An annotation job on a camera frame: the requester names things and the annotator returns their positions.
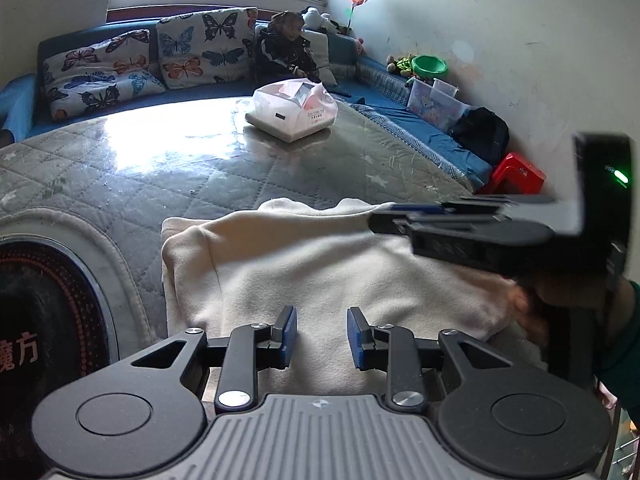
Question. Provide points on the person's right forearm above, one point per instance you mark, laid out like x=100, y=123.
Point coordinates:
x=622, y=350

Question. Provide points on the white pillow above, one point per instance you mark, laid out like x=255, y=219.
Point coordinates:
x=325, y=57

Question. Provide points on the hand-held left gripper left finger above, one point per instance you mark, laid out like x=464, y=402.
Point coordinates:
x=288, y=335

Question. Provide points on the pink plush toy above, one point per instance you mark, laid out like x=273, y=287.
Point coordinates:
x=359, y=46

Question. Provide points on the green yellow plush toy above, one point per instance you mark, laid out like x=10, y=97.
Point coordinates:
x=401, y=65

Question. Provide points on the round built-in hotpot stove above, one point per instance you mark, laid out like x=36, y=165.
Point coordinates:
x=120, y=270

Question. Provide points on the green plastic basin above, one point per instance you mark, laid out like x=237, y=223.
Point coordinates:
x=429, y=66

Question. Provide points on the blue sofa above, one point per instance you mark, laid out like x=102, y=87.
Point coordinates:
x=430, y=137

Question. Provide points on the black round induction cooker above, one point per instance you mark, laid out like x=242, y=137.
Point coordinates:
x=50, y=310

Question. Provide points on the clear plastic storage box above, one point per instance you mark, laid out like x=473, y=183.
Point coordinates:
x=437, y=107

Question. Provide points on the cream towel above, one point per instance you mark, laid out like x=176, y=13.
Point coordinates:
x=325, y=270

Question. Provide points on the red plastic stool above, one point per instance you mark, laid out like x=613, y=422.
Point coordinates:
x=515, y=172

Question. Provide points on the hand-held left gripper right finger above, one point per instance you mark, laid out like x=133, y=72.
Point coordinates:
x=356, y=337

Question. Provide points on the butterfly print cushion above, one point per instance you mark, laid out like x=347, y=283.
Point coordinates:
x=100, y=75
x=205, y=45

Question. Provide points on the black backpack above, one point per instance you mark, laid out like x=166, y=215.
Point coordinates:
x=480, y=135

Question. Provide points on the white pink tissue pack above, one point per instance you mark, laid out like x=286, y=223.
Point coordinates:
x=290, y=110

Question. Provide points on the grey quilted table cover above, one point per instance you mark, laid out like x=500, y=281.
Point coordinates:
x=200, y=170

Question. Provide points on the person's right hand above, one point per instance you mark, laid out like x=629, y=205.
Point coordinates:
x=530, y=317

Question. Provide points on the white plush toy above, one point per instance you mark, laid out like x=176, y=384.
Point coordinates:
x=320, y=17

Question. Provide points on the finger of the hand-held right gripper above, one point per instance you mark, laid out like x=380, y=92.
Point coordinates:
x=415, y=206
x=387, y=223

